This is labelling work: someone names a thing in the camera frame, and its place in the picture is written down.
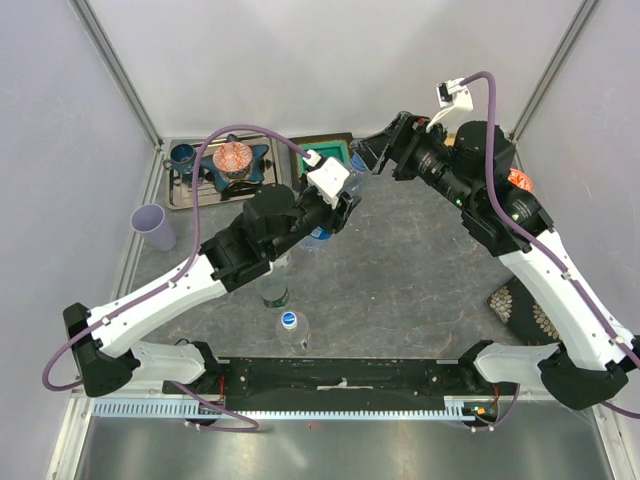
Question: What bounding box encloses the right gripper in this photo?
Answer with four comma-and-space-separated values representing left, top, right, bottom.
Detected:
351, 109, 477, 212

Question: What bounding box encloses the blue label plastic bottle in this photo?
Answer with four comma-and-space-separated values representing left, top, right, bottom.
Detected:
300, 161, 369, 252

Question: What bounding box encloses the white cap clear bottle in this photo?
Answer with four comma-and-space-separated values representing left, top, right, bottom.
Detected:
271, 251, 291, 271

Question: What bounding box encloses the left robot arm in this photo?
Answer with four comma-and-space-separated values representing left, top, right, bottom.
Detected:
63, 185, 361, 397

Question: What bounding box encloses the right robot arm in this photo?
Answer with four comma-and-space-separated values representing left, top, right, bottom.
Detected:
351, 111, 639, 410

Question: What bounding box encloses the green label plastic bottle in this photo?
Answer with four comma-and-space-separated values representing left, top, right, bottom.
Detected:
258, 273, 289, 308

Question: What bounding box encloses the blue cap small bottle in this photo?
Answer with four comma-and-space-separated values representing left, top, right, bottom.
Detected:
276, 311, 310, 355

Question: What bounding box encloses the green square plate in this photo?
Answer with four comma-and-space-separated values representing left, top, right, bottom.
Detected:
289, 132, 353, 190

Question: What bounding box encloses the blue star shaped dish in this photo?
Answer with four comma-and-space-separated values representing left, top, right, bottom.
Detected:
200, 134, 269, 194

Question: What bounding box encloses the red patterned bowl on tray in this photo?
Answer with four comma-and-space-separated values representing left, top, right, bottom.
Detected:
212, 141, 253, 174

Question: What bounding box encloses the orange white floral bowl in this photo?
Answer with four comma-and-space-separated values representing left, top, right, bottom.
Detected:
508, 168, 534, 193

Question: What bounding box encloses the metal tray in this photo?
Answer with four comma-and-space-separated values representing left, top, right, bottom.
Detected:
163, 133, 283, 210

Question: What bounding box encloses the dark blue mug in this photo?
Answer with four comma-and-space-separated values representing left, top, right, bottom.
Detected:
163, 143, 196, 176

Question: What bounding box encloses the purple plastic cup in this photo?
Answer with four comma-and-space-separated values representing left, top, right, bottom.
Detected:
130, 203, 177, 252

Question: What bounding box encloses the dark floral square plate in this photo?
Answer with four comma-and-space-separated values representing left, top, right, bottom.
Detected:
487, 277, 561, 346

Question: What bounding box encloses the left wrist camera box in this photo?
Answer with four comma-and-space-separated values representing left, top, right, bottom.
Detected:
303, 150, 350, 210

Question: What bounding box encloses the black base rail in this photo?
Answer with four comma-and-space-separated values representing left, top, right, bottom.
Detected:
187, 357, 515, 410

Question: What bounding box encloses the white cable duct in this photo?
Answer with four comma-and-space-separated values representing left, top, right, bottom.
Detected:
91, 398, 474, 421

